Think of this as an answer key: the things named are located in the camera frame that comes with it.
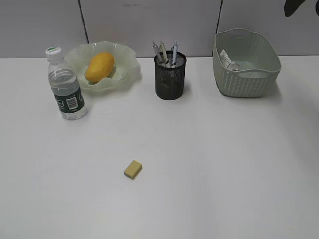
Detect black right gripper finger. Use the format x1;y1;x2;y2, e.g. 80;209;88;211
283;0;306;17

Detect white waste paper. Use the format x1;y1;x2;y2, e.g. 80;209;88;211
220;49;240;71

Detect light blue click pen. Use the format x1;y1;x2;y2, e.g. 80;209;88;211
171;41;178;68

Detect beige click pen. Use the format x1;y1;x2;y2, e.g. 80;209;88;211
159;41;170;68

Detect grey click pen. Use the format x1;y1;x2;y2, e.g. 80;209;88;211
152;41;165;67

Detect yellow mango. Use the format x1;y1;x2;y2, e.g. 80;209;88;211
85;52;114;83

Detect yellow eraser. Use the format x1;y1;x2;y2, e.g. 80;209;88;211
124;160;142;179

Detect clear plastic water bottle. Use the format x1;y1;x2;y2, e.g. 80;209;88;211
45;47;87;120

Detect light green woven basket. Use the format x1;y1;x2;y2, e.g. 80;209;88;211
213;28;281;98

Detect black mesh pen holder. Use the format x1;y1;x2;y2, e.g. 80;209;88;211
154;52;187;100

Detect green frosted glass plate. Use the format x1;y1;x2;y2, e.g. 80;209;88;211
65;41;140;94

